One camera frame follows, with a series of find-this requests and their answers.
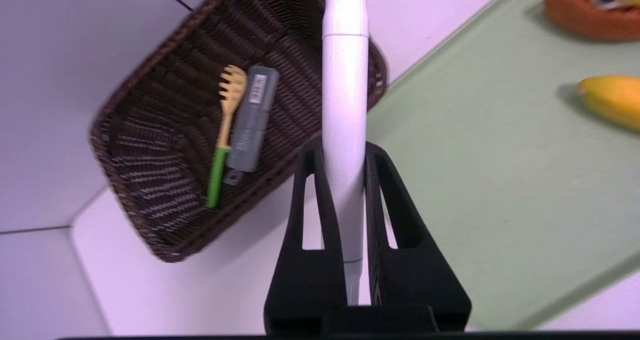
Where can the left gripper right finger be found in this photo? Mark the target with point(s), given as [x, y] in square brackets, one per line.
[415, 280]

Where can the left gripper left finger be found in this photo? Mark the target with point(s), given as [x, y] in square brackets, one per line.
[305, 280]

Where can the grey plastic case with barcode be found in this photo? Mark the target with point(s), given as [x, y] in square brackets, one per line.
[252, 125]

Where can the white marker pen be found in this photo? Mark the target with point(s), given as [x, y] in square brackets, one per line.
[345, 105]

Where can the yellow banana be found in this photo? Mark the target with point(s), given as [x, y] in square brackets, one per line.
[615, 100]

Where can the dark brown wicker basket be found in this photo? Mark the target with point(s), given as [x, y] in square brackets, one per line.
[165, 130]

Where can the light green plastic tray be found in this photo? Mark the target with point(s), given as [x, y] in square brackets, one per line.
[500, 180]

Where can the orange fruit tart slice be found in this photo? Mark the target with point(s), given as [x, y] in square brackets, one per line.
[580, 17]

